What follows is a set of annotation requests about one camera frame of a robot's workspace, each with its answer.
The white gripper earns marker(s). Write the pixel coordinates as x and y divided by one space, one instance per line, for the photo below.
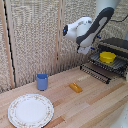
84 50

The yellow bowl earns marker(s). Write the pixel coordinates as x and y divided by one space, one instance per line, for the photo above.
107 57

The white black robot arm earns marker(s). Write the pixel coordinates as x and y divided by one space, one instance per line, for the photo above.
90 28

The black dish rack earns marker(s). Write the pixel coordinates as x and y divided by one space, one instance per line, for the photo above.
106 68

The white floral rim plate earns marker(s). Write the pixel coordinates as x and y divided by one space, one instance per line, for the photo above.
30 111

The orange block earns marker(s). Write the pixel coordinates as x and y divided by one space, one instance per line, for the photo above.
75 87

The blue cup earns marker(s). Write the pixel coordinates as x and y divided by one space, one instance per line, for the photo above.
42 82

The beige woven folding screen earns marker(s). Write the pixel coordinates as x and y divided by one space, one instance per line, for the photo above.
30 40

